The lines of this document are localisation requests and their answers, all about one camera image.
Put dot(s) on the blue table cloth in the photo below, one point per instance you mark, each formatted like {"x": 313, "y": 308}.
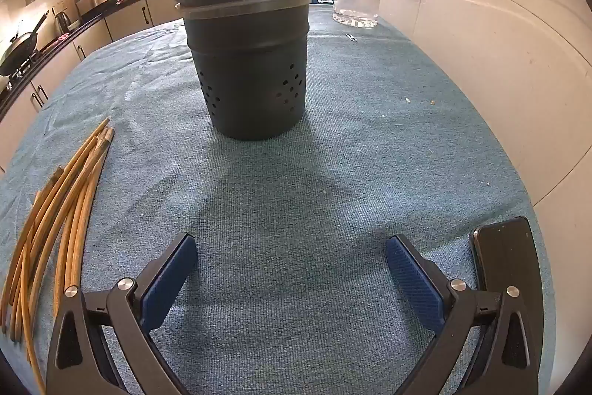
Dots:
{"x": 291, "y": 294}

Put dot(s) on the bamboo chopstick six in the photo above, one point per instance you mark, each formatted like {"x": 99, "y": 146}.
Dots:
{"x": 66, "y": 251}

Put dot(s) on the bamboo chopstick three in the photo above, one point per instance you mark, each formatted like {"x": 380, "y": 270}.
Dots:
{"x": 95, "y": 162}

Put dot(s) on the black wok with handle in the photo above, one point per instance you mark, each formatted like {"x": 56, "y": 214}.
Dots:
{"x": 20, "y": 49}

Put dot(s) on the bamboo chopstick five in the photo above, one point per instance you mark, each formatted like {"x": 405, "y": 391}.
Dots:
{"x": 26, "y": 320}

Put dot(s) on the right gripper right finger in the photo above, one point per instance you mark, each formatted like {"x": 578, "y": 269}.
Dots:
{"x": 504, "y": 359}

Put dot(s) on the electric kettle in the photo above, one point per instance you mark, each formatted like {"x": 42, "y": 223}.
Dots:
{"x": 62, "y": 22}

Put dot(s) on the lower kitchen cabinets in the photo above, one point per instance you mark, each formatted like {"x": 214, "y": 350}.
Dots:
{"x": 21, "y": 104}

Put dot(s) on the bamboo chopstick two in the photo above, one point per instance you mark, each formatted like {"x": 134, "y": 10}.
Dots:
{"x": 42, "y": 241}

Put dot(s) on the bamboo chopstick four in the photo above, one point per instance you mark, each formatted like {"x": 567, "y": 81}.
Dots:
{"x": 40, "y": 204}

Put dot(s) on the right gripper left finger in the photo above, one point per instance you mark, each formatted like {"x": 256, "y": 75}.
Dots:
{"x": 79, "y": 360}

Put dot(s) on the dark grey utensil holder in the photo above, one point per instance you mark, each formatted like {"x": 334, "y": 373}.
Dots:
{"x": 251, "y": 61}

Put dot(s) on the bamboo chopstick one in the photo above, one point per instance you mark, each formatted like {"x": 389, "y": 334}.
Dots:
{"x": 67, "y": 176}

